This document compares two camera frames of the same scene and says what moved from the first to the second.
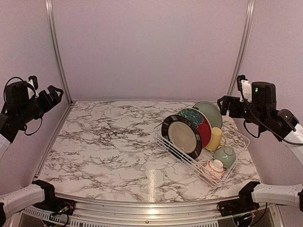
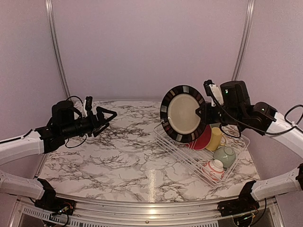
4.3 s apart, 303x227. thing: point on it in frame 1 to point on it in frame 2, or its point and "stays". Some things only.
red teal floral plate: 202,123 to 202,140
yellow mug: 217,139 stays
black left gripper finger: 56,93 to 100,117
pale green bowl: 226,154 stays
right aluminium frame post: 247,20 stays
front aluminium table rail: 147,212 stays
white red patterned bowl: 214,170 stays
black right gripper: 227,99 to 206,117
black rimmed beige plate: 182,137 to 178,117
